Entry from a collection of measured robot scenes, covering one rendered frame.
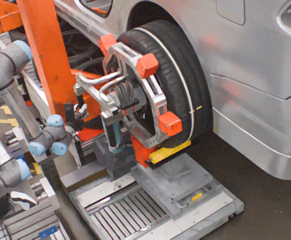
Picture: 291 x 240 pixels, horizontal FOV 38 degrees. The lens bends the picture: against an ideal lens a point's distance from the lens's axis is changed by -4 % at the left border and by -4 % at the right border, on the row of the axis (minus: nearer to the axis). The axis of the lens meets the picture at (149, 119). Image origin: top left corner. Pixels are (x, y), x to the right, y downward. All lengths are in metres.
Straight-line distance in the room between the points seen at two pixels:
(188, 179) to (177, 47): 0.91
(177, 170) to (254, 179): 0.56
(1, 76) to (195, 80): 0.89
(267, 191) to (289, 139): 1.19
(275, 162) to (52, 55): 1.35
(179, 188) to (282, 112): 1.12
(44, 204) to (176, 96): 0.77
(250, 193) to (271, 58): 1.44
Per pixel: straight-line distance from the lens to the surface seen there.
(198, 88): 2.10
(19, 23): 4.47
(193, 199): 2.62
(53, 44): 2.47
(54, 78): 2.55
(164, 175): 2.71
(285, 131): 1.73
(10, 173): 1.57
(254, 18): 1.59
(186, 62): 2.09
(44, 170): 3.00
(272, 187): 2.93
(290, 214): 2.79
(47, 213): 2.03
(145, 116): 2.51
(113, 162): 2.76
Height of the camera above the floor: 2.11
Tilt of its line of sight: 36 degrees down
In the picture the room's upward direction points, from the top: 10 degrees counter-clockwise
